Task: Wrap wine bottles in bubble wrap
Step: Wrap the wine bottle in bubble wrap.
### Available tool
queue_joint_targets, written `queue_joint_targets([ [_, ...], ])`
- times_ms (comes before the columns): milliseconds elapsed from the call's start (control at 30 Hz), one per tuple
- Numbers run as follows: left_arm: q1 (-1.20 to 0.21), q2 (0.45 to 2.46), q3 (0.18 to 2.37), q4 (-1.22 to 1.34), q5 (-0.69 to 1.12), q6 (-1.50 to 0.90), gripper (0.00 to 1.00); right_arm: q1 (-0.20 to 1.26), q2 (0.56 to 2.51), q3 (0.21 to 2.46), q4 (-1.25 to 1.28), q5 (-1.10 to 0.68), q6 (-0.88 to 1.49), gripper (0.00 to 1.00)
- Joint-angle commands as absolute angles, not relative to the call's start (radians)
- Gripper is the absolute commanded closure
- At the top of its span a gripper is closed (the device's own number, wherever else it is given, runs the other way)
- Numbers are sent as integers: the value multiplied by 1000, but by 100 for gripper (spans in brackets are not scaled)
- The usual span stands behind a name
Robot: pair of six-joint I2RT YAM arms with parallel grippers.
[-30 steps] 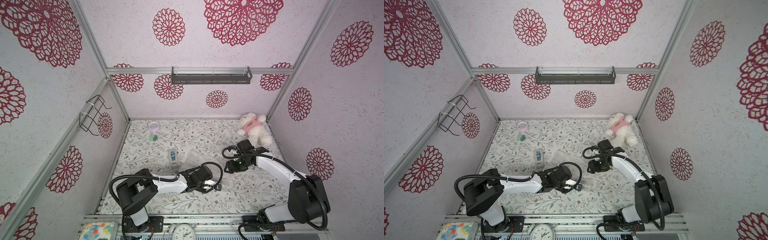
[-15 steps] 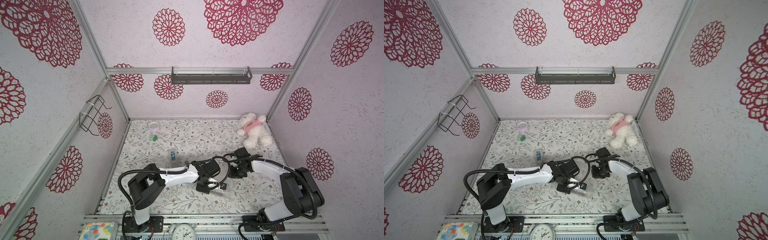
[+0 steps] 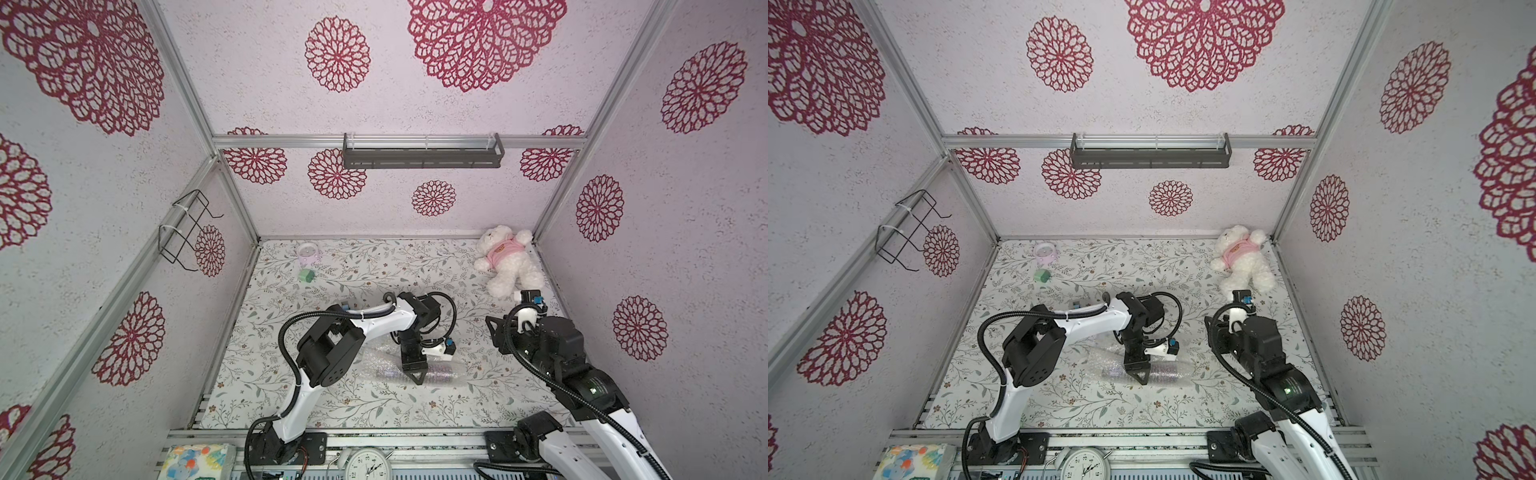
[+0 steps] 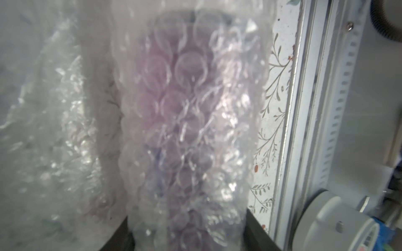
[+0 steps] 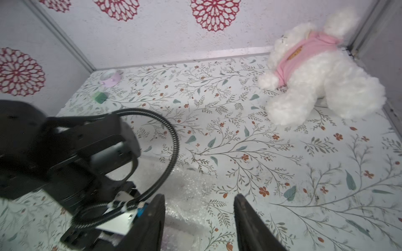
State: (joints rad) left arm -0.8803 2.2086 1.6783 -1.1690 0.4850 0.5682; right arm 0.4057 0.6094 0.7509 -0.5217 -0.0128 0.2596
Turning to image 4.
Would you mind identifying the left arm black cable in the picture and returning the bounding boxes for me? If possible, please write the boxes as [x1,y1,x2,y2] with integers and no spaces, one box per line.
[370,0,402,43]

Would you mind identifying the white analog clock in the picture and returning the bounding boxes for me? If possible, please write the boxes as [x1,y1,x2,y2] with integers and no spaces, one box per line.
[291,191,380,251]

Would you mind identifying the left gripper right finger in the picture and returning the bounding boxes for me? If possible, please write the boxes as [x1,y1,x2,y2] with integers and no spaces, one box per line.
[243,209,281,251]

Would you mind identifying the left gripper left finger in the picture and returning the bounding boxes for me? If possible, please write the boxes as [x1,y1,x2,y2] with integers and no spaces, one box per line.
[99,217,135,251]

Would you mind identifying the purple glass bottle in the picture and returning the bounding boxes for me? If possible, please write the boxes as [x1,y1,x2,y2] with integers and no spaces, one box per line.
[120,8,259,251]

